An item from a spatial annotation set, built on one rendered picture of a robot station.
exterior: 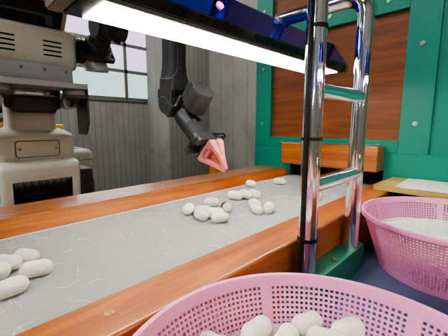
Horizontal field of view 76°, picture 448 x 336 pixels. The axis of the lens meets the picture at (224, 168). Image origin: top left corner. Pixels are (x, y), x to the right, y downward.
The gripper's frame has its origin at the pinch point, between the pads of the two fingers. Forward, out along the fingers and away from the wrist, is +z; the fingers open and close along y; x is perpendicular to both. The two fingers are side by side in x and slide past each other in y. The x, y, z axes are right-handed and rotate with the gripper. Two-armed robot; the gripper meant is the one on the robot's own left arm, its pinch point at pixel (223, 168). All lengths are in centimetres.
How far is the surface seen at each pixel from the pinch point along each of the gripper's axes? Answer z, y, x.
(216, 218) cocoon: 12.9, -13.8, -2.9
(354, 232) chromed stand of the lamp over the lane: 28.3, -1.0, -14.8
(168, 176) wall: -153, 153, 205
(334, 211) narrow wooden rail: 23.7, 0.5, -13.8
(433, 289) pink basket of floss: 40.3, -0.7, -17.9
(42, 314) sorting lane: 18.2, -42.7, -6.4
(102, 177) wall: -188, 90, 232
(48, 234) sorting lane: 1.3, -36.5, 8.3
